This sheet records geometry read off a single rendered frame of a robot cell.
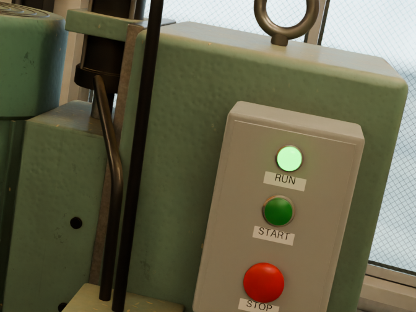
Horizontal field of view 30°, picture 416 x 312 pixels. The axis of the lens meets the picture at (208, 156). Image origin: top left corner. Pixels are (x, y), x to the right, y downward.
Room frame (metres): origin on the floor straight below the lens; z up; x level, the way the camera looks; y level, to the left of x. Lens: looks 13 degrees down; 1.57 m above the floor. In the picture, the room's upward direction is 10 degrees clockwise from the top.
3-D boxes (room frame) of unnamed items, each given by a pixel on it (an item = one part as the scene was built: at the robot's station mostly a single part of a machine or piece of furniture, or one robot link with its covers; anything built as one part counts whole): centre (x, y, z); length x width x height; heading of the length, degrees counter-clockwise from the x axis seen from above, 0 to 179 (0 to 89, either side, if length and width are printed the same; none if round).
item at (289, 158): (0.54, -0.06, 1.46); 0.02 x 0.01 x 0.02; 84
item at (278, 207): (0.54, -0.06, 1.42); 0.02 x 0.01 x 0.02; 84
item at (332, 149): (0.58, -0.06, 1.40); 0.10 x 0.06 x 0.16; 84
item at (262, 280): (0.54, -0.06, 1.36); 0.03 x 0.01 x 0.03; 84
